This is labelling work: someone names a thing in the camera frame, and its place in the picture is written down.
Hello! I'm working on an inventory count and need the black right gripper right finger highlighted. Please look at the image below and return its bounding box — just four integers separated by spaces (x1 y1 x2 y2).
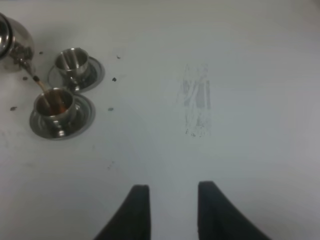
197 181 269 240

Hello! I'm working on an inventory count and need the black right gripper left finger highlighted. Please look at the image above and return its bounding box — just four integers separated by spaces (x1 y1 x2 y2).
95 185 151 240

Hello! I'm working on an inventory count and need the stainless steel teapot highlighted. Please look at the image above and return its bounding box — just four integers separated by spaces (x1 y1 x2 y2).
0 14 40 83

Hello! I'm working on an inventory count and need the near stainless steel saucer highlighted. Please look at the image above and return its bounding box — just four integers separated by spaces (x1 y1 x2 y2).
29 94 96 141

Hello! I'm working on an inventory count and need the stainless steel saucer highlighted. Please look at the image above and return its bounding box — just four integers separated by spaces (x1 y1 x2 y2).
29 94 96 141
47 56 105 93

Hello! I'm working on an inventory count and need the near stainless steel teacup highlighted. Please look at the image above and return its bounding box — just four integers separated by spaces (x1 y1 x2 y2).
33 88 77 138

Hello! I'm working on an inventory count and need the stainless steel teacup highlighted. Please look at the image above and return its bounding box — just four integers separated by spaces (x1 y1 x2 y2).
54 47 90 92
33 88 77 138

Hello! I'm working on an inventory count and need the far stainless steel saucer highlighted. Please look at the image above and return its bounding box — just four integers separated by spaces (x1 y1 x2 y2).
47 56 105 93

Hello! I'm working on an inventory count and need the far stainless steel teacup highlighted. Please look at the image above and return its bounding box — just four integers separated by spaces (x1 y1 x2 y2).
54 47 90 92

